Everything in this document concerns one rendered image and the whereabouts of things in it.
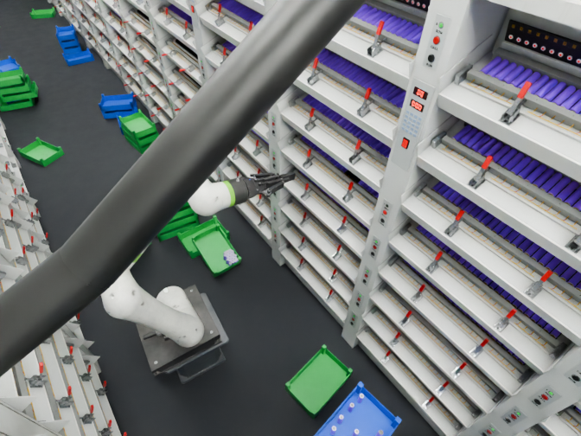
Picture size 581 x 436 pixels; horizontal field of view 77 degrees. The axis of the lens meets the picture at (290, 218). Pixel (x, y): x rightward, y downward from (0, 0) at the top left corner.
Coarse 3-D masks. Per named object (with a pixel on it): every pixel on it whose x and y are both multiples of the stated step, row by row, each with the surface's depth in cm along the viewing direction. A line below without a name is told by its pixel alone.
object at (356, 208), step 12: (288, 144) 176; (288, 156) 173; (300, 156) 171; (300, 168) 169; (312, 168) 165; (324, 168) 164; (312, 180) 166; (324, 180) 160; (336, 180) 159; (336, 192) 155; (348, 204) 151; (360, 204) 150; (372, 204) 148; (360, 216) 147; (372, 216) 140
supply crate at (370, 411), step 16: (352, 400) 151; (368, 400) 151; (336, 416) 147; (352, 416) 147; (368, 416) 147; (384, 416) 147; (320, 432) 142; (336, 432) 143; (352, 432) 143; (368, 432) 143; (384, 432) 143
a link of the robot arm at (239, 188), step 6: (228, 180) 127; (234, 180) 127; (240, 180) 128; (234, 186) 125; (240, 186) 126; (234, 192) 125; (240, 192) 126; (246, 192) 127; (240, 198) 127; (246, 198) 129; (234, 204) 127
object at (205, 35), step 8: (200, 0) 181; (200, 24) 188; (200, 32) 191; (208, 32) 193; (200, 40) 195; (208, 40) 195; (200, 48) 200; (200, 56) 205; (200, 64) 209; (208, 64) 204; (208, 72) 207; (224, 160) 253; (224, 176) 263
